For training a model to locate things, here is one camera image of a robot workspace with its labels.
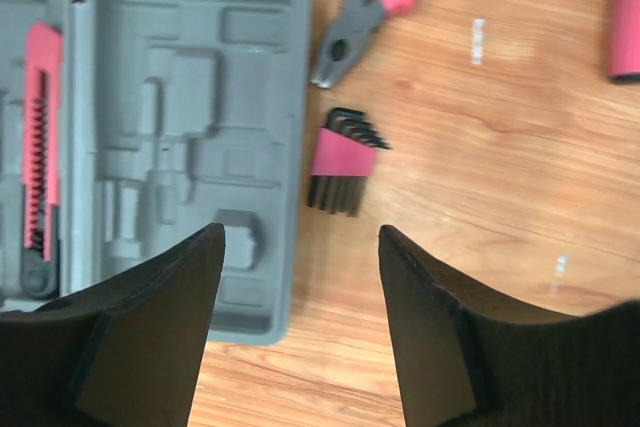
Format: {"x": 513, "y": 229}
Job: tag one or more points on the pink black screwdriver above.
{"x": 623, "y": 58}

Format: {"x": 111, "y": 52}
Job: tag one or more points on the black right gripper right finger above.
{"x": 469, "y": 355}

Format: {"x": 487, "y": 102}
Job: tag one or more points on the grey plastic tool case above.
{"x": 174, "y": 114}

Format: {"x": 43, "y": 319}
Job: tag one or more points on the pink hex key set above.
{"x": 344, "y": 158}

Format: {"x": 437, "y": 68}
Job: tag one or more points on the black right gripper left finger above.
{"x": 124, "y": 352}

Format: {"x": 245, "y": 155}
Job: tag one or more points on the pink black utility knife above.
{"x": 41, "y": 254}

